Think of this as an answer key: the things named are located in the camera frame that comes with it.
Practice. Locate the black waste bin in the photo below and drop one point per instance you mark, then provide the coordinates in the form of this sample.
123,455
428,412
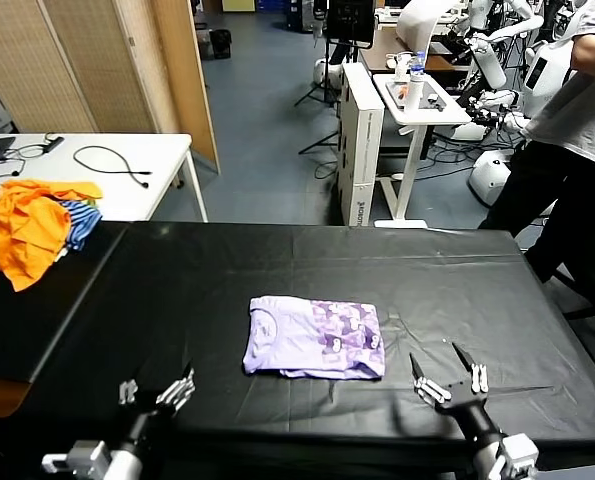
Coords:
221,44

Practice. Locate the white humanoid robot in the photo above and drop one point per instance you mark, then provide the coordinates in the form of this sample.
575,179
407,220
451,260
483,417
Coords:
542,75

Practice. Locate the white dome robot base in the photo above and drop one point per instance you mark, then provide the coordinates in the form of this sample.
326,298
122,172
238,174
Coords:
488,175

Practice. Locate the black tripod stand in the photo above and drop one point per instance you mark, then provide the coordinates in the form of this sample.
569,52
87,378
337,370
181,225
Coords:
326,90

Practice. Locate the orange garment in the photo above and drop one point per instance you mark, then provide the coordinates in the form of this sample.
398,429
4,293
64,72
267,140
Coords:
27,230

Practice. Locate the white cup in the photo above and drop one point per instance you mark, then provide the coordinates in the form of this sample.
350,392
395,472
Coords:
400,64

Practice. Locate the small white standing desk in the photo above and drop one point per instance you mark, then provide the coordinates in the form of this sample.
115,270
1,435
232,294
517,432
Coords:
425,114

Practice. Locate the clear water bottle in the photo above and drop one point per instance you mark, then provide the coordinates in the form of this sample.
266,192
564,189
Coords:
417,64

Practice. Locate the brown wooden desk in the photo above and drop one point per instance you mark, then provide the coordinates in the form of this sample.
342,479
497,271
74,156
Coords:
381,50

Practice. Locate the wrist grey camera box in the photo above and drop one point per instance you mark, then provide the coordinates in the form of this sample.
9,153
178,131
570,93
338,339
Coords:
77,457
519,452

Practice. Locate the blue striped garment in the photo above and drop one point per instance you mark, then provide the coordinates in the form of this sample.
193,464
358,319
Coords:
83,220

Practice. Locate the black plastic table cover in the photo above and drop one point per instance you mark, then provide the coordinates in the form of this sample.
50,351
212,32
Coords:
177,260

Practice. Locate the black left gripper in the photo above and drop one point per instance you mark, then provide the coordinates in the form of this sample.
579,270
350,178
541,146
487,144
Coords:
147,425

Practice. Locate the white cylinder bottle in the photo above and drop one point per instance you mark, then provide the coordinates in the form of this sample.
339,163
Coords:
412,94

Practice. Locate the wooden folding screen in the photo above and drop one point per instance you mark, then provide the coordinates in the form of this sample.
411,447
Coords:
77,65

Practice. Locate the small orange tool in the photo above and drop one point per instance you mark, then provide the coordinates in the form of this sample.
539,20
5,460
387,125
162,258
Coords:
402,92

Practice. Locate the black power adapter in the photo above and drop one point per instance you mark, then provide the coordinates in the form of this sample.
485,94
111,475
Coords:
54,143

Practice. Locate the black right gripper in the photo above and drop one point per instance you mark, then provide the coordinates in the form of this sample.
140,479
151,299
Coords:
469,412

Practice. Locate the white table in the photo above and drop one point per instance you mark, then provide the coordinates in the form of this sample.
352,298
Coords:
127,200

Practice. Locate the black monitor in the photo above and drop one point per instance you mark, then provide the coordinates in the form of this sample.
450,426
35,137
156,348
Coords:
351,20

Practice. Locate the lavender printed t-shirt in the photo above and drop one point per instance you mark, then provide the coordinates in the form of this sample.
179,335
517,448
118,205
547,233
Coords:
287,340

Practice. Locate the bystander in grey shirt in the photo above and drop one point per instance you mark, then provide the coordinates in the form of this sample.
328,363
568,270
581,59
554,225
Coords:
567,120

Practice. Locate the left wrist grey camera box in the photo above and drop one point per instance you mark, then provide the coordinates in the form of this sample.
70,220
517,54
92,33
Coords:
77,457

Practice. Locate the tall white cardboard box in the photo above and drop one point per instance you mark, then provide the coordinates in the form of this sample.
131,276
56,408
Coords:
363,150

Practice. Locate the right wrist grey camera box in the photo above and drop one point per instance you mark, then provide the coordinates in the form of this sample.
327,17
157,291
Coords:
519,452

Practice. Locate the grey tray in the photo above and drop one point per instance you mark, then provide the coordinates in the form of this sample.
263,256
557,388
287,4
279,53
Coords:
428,90

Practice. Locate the black side table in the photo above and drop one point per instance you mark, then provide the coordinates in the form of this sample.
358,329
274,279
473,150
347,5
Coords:
37,320

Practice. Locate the white curved cover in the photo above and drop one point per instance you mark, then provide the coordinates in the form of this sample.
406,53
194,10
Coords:
416,20

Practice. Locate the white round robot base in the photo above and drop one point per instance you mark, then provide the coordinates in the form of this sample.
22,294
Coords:
326,71

